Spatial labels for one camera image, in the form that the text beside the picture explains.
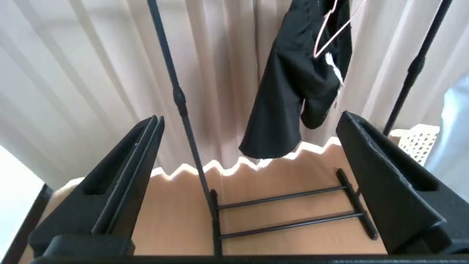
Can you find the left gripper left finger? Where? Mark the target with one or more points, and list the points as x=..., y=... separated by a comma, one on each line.
x=73, y=220

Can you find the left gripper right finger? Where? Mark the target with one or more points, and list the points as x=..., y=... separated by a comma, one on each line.
x=395, y=205

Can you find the black shorts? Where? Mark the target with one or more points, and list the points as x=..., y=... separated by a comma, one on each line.
x=286, y=91

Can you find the pink clothes hanger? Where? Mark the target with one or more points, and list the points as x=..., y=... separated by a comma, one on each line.
x=322, y=34

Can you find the white laundry basket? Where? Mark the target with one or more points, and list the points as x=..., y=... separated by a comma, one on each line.
x=417, y=141

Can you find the black clothes rack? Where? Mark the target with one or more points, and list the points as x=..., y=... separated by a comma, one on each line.
x=179, y=99

